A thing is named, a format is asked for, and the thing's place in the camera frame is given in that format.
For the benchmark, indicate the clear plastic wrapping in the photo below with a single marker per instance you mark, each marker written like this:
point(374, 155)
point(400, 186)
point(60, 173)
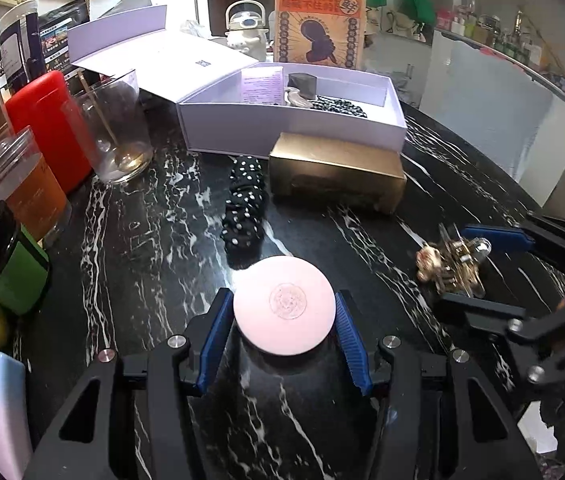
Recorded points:
point(196, 29)

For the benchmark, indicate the pink round compact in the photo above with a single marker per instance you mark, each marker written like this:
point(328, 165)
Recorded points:
point(284, 305)

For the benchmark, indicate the beige wavy claw clip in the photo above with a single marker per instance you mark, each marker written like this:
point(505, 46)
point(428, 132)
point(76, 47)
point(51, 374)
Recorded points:
point(296, 99)

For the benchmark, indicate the pale blue flat packet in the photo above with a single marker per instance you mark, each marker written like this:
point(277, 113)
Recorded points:
point(0, 410)

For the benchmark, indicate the orange clear lidded jar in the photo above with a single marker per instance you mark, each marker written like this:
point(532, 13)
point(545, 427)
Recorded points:
point(27, 195)

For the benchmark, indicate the light blue leaf print cloth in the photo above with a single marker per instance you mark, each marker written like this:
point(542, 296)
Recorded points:
point(492, 125)

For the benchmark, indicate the row of bottles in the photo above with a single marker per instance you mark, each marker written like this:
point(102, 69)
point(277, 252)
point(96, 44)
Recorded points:
point(512, 35)

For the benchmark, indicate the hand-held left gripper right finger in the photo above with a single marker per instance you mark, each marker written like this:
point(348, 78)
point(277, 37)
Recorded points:
point(351, 345)

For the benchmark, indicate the clear glass cup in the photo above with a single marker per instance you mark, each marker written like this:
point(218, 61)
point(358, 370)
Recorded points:
point(122, 150)

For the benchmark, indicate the dark blue label jar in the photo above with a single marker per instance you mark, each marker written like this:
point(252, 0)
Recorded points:
point(17, 45)

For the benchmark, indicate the red canister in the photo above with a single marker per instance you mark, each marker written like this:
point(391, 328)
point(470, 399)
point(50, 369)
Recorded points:
point(47, 120)

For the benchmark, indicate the white teapot shaped bottle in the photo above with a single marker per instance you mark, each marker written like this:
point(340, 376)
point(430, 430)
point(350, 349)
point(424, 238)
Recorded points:
point(247, 30)

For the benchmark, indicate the long stirring spoon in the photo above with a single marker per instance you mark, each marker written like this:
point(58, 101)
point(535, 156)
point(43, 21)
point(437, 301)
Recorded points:
point(100, 115)

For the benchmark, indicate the lavender gift box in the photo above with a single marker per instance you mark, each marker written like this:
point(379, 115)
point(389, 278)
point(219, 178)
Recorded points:
point(162, 55)

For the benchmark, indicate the green jar black lid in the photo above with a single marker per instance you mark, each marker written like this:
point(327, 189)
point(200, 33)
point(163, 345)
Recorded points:
point(17, 280)

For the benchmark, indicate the gold cardboard box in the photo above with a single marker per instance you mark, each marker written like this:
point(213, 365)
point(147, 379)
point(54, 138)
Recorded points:
point(337, 172)

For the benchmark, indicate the small purple box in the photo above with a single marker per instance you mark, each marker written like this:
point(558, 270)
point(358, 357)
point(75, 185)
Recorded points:
point(262, 85)

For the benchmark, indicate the gold ornate hair clip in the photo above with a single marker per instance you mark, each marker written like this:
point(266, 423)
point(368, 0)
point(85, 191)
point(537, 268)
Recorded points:
point(442, 260)

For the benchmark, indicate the black white checkered scrunchie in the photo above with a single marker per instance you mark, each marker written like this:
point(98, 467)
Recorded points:
point(337, 106)

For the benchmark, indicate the printed brown paper bag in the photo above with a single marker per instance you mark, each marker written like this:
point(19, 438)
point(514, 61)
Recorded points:
point(320, 25)

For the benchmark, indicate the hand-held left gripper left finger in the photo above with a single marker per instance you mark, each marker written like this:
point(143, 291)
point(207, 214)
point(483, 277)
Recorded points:
point(212, 345)

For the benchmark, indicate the black polka dot scrunchie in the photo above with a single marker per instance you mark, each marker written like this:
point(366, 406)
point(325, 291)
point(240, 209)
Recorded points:
point(242, 210)

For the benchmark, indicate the black printed packet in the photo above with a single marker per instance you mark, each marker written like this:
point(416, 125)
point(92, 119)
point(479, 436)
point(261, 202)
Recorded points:
point(60, 35)

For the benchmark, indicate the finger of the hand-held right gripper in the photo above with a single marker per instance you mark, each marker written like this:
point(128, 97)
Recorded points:
point(497, 237)
point(482, 310)

